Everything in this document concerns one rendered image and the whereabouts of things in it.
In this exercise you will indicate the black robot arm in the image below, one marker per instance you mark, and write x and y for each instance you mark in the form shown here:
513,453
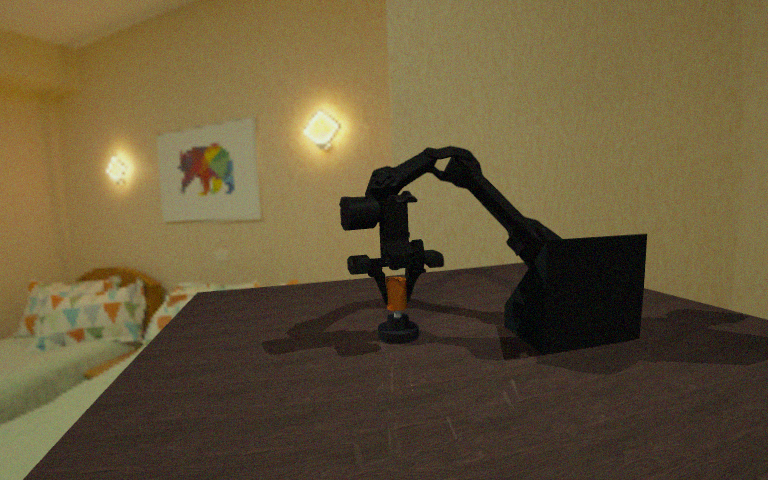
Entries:
382,204

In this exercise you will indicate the orange cylindrical knob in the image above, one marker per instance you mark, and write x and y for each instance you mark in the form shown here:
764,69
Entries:
396,293

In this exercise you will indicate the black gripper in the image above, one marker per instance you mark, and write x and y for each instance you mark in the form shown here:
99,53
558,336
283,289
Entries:
362,264

